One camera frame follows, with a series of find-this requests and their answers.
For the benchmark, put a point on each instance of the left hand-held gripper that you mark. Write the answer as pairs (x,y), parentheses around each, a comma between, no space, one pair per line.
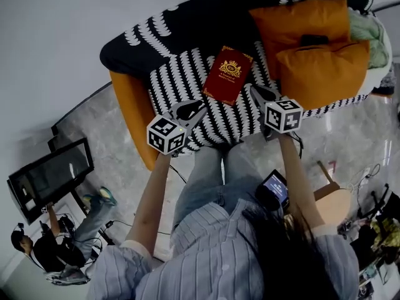
(165,134)

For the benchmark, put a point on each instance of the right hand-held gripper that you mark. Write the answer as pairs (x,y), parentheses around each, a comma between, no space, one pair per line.
(284,117)

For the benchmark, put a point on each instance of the red book with gold print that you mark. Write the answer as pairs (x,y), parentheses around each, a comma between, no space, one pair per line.
(228,73)

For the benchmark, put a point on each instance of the orange sofa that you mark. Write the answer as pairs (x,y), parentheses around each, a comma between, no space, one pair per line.
(131,111)

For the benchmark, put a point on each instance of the person's left forearm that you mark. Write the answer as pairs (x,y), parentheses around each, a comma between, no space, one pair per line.
(150,198)

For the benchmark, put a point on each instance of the person's right forearm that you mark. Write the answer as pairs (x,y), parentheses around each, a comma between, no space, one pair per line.
(297,173)

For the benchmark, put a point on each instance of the orange cushion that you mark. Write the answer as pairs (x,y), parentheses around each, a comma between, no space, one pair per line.
(297,20)
(322,77)

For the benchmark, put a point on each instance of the person's blue jeans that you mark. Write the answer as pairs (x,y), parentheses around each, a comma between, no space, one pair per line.
(203,180)

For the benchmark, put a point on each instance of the black white striped blanket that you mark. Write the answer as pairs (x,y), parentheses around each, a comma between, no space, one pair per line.
(187,27)

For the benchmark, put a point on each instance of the black device with screen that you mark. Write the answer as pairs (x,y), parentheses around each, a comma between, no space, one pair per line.
(275,186)

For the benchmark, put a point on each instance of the white pillow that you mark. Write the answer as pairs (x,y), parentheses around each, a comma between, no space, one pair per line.
(379,75)

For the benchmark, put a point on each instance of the dark grey knit cloth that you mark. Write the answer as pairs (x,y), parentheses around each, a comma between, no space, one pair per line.
(384,84)

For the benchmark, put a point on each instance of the mint green knit throw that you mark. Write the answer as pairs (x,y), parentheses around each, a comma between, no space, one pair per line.
(372,36)

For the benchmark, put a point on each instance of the wooden stool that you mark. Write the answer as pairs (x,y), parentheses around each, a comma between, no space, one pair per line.
(334,202)

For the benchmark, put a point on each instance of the person's striped shirt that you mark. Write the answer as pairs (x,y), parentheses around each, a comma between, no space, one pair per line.
(203,255)

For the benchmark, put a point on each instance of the black monitor screen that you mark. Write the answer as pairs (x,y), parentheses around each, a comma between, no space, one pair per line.
(50,177)

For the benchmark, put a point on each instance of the black tripod stand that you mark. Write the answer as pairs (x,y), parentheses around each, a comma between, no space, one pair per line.
(378,202)

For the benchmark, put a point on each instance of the yellow green bundle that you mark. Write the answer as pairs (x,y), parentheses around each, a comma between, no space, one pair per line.
(386,231)

